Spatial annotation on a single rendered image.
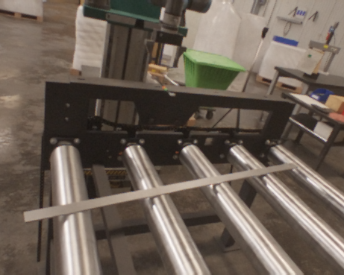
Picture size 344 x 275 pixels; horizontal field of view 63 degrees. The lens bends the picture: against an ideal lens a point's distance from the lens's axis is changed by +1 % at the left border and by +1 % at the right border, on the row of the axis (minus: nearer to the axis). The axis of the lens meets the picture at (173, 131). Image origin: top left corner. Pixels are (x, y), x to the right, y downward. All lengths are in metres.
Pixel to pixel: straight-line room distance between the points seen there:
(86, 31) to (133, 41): 2.59
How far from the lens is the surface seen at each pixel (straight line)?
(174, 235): 0.91
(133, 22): 1.87
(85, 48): 4.75
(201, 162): 1.30
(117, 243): 1.03
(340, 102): 3.88
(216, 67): 3.86
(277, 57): 8.01
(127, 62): 2.17
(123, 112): 2.31
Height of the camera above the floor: 1.56
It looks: 25 degrees down
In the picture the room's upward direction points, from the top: 15 degrees clockwise
